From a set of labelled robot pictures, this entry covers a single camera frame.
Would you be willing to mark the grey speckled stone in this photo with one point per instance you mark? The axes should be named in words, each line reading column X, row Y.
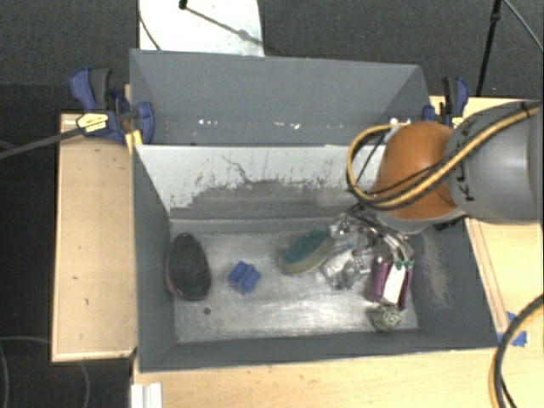
column 384, row 318

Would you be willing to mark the grey metal bin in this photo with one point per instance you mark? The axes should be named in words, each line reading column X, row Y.
column 272, row 100

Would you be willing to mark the green and yellow oval sponge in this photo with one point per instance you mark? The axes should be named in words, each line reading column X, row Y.
column 305, row 252

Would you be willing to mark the blue toy block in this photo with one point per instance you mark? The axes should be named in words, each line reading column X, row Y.
column 244, row 276

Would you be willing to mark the pale wood board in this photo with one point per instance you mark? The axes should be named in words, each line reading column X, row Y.
column 95, row 249

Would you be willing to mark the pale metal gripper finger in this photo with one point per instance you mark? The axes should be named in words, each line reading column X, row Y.
column 340, row 265
column 350, row 279

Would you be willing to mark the black oval brush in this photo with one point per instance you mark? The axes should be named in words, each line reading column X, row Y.
column 189, row 266

